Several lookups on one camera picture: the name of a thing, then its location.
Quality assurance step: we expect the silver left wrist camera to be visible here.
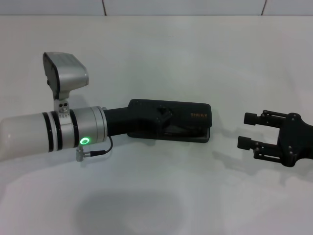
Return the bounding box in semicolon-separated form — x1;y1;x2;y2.
43;51;89;98

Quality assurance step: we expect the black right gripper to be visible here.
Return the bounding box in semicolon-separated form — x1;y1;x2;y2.
237;110;313;168

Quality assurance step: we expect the silver camera mount bracket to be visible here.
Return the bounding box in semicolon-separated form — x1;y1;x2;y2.
53;90;72;125

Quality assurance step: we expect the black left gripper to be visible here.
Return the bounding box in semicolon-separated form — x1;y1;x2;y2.
103;98;174;138

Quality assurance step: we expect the left gripper black cable plug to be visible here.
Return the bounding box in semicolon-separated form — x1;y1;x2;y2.
75;136;113;162

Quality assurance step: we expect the black glasses case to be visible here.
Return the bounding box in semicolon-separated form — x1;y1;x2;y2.
127;99;212;144

